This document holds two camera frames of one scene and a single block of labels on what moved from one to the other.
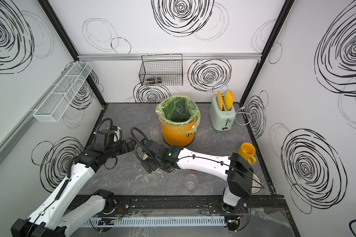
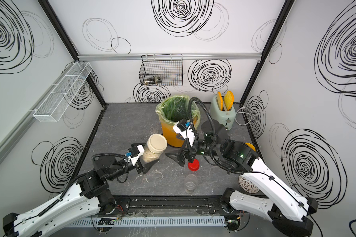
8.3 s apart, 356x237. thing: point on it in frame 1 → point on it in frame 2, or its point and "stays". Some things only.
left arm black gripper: (125, 147) → (145, 168)
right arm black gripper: (152, 166) → (181, 157)
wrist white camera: (117, 135) → (133, 153)
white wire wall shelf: (56, 102) stays
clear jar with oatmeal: (191, 181) stays
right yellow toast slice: (229, 100) stays
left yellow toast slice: (220, 99) stays
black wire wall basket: (165, 69) stays
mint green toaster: (222, 120) stays
